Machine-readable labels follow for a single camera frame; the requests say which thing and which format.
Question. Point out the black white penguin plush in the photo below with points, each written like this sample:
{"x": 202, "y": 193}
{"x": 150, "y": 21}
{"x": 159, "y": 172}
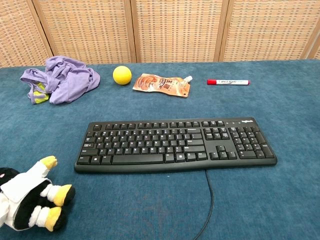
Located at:
{"x": 30, "y": 197}

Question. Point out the black computer keyboard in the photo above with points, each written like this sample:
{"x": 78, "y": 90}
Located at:
{"x": 175, "y": 145}

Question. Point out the woven rattan folding screen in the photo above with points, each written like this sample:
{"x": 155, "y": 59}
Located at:
{"x": 175, "y": 30}

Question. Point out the blue carpet table cover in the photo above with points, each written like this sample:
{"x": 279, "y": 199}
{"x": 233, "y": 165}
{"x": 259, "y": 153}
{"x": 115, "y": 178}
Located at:
{"x": 250, "y": 200}

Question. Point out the red whiteboard marker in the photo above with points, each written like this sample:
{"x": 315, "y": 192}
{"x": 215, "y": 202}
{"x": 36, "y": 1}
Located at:
{"x": 228, "y": 82}

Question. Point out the yellow foam ball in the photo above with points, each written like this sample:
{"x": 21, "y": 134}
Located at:
{"x": 122, "y": 74}

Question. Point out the orange spouted food pouch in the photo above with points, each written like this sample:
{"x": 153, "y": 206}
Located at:
{"x": 160, "y": 85}

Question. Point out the crumpled purple cloth garment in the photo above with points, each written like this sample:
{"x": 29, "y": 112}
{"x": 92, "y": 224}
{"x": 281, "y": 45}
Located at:
{"x": 65, "y": 82}

